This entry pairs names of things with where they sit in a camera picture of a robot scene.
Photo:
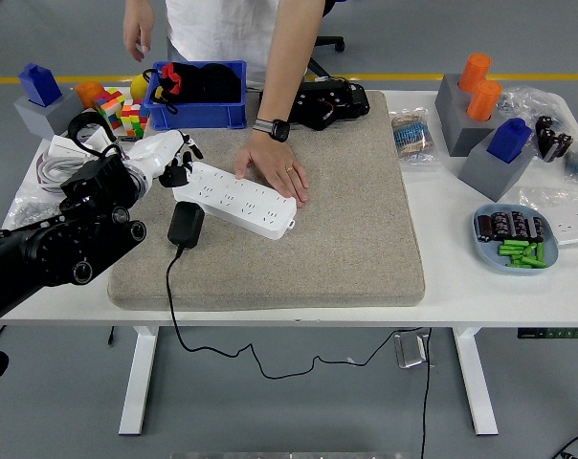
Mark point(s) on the person's left hand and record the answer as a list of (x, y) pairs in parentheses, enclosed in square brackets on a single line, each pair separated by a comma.
[(274, 167)]

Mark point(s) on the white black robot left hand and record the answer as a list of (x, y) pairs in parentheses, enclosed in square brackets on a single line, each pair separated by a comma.
[(155, 150)]

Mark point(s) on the person's right hand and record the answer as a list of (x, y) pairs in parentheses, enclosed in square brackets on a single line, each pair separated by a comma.
[(140, 36)]

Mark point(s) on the white power strip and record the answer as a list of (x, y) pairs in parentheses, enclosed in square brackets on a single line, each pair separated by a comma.
[(231, 210)]

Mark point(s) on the black plug adapter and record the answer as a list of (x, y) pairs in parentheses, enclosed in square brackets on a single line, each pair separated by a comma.
[(186, 225)]

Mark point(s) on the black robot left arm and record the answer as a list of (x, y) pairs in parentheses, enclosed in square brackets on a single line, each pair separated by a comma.
[(54, 253)]

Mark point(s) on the person's right forearm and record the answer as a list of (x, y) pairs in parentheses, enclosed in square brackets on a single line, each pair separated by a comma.
[(137, 7)]

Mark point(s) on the small dark flat tool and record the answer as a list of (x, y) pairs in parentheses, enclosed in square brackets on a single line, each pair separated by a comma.
[(128, 138)]

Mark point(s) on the black wristwatch striped band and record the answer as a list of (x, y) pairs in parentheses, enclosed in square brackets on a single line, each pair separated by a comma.
[(277, 130)]

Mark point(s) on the multicolour puzzle cube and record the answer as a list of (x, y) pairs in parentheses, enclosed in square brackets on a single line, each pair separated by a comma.
[(133, 119), (108, 106)]

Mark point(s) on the yellow ball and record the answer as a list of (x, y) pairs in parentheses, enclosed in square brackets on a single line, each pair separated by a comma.
[(140, 87)]

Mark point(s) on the blue plastic bin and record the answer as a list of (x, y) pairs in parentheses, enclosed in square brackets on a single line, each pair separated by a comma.
[(198, 117)]

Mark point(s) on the person's torso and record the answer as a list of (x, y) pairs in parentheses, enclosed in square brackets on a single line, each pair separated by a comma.
[(217, 33)]

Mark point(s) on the orange plastic cup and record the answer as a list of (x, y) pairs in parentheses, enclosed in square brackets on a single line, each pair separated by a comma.
[(89, 94)]

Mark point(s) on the grey-brown mat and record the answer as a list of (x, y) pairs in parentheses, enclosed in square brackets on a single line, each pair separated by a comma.
[(294, 248)]

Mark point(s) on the black cloth pouch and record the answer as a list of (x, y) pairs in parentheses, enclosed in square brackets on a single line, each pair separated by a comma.
[(212, 86)]

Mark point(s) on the black electronic device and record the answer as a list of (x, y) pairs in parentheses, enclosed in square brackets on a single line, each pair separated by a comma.
[(346, 102)]

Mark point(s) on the blue plastic block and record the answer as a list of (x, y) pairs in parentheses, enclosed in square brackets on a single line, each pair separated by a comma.
[(509, 141), (40, 86)]

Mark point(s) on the black office chair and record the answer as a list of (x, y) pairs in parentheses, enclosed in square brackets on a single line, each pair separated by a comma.
[(329, 42)]

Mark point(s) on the clear bag of screws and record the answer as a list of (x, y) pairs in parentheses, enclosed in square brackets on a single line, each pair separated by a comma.
[(30, 210)]

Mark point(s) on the clear bag of resistors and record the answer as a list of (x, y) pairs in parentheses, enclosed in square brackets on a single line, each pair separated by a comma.
[(413, 136)]

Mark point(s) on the tall grey block holder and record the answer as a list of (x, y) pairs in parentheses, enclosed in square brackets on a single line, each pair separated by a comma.
[(454, 119)]

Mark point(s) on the dark cylindrical capacitor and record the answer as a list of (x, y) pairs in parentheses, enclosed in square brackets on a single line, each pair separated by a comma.
[(518, 224), (501, 225), (535, 228), (485, 228)]

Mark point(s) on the orange plastic cylinder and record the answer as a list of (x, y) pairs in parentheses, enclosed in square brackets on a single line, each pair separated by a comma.
[(474, 72), (484, 100)]

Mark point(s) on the light blue plate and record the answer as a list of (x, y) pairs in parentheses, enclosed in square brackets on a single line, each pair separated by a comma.
[(485, 253)]

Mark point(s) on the white table leg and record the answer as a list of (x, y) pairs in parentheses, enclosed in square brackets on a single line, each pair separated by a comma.
[(475, 382), (138, 382)]

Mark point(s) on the green cylinder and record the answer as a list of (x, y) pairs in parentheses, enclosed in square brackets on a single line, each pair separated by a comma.
[(540, 252), (509, 250), (515, 243), (529, 250), (523, 265), (521, 258)]

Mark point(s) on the crumpled clear plastic bag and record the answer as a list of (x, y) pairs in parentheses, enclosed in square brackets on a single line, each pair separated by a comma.
[(528, 102)]

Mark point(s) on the clear flat plastic bag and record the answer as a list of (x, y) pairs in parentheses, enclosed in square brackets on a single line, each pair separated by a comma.
[(542, 196)]

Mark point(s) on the large dark capacitor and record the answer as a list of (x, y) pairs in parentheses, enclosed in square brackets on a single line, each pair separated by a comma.
[(543, 134), (561, 147)]

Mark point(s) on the white socket panel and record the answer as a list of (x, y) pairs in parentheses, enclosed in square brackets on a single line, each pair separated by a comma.
[(573, 227)]

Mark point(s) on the black table control panel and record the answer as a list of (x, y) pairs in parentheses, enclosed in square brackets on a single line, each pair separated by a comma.
[(557, 333)]

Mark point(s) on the white wall plate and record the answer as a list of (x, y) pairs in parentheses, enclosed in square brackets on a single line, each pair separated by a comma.
[(95, 138)]

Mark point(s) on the white switch box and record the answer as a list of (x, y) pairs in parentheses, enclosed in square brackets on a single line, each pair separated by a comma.
[(64, 146)]

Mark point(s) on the metal bracket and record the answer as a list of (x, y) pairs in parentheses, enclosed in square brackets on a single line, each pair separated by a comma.
[(410, 351)]

